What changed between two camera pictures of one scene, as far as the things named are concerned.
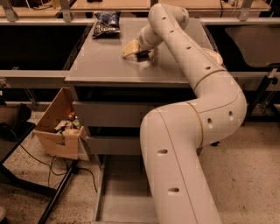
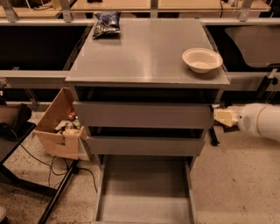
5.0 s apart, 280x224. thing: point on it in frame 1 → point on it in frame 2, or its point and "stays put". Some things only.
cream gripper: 143,40 → 248,119
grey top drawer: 111,114 stays put
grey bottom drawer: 124,192 stays put
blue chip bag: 108,25 stays put
